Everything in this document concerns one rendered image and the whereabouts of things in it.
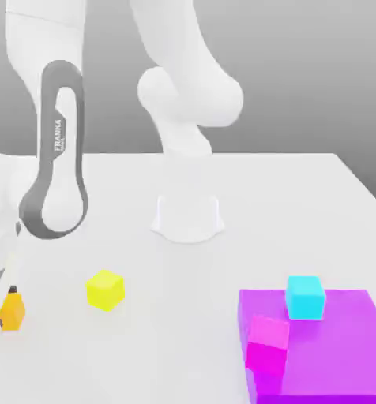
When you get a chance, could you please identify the small orange cube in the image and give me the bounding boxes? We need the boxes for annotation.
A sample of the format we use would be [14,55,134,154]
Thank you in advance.
[0,291,27,332]

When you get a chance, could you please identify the small yellow cube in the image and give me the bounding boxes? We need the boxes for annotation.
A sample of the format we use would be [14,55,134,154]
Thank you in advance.
[85,268,126,313]

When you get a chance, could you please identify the small magenta cube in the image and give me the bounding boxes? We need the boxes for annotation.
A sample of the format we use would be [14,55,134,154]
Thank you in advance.
[245,313,291,377]

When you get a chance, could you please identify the small cyan cube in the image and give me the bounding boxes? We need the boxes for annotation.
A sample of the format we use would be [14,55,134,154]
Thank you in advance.
[284,275,327,322]

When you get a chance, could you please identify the large purple box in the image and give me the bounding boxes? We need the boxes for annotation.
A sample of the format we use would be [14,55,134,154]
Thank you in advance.
[237,288,376,404]

